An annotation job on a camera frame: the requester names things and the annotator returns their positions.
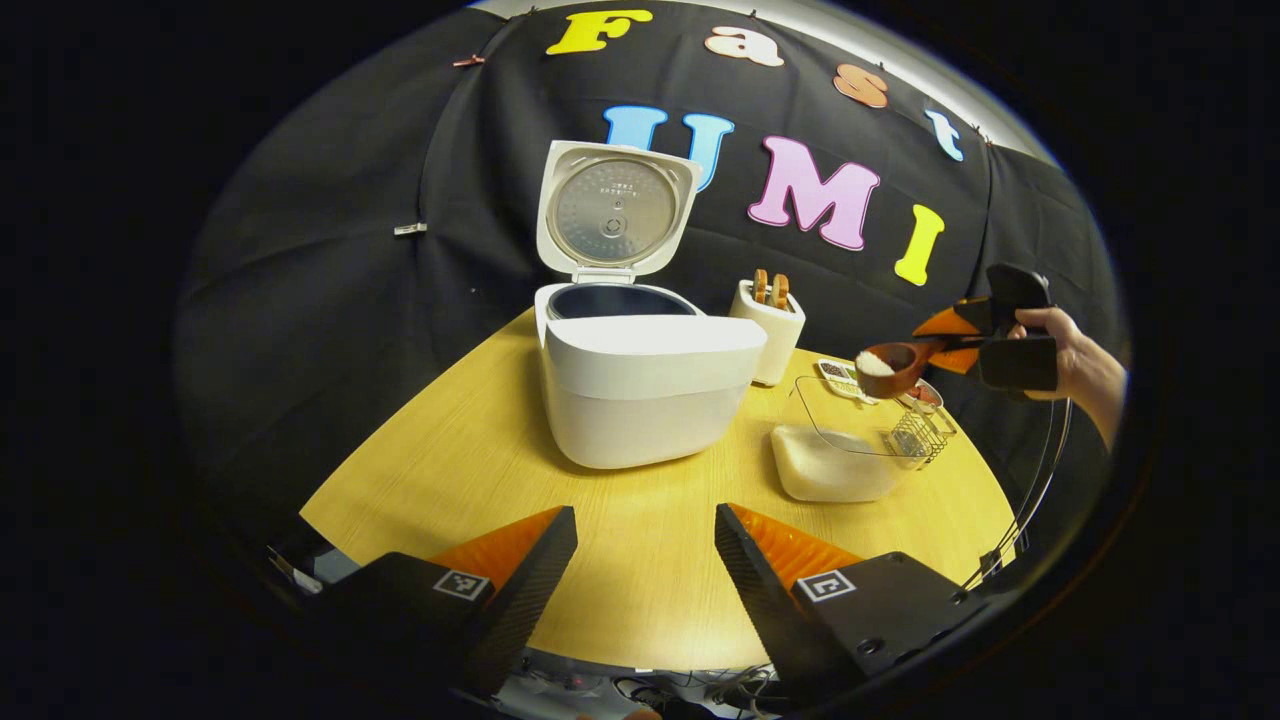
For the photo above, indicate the white round plate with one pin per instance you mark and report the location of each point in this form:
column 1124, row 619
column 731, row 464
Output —
column 935, row 392

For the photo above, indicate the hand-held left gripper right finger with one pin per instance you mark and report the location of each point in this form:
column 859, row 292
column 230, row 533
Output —
column 765, row 600

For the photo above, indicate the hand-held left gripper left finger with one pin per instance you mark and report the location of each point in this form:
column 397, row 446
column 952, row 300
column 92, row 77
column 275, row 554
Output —
column 520, row 600

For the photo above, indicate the white toaster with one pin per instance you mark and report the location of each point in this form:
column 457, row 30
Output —
column 775, row 340

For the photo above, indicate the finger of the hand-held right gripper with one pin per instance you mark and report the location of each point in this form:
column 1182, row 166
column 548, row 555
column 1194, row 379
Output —
column 965, row 357
column 960, row 320

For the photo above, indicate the silver backdrop clip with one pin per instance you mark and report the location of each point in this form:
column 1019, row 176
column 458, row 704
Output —
column 410, row 229

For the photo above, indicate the brown wooden spoon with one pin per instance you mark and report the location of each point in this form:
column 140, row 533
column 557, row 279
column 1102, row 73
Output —
column 890, row 375

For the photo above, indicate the black backdrop cloth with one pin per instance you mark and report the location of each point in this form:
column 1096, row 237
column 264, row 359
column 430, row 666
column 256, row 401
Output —
column 330, row 300

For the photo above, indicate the white divided bean dish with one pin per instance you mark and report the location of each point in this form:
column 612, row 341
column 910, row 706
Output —
column 835, row 372

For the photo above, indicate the clear plastic rice box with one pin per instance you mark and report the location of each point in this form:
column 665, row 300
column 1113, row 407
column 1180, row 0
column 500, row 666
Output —
column 825, row 465

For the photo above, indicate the red backdrop clip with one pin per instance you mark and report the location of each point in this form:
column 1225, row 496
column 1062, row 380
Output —
column 468, row 61

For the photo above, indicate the toasted bread slice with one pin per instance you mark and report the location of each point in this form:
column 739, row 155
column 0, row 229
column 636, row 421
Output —
column 760, row 287
column 780, row 292

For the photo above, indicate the white rice cooker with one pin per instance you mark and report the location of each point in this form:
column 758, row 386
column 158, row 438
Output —
column 640, row 400

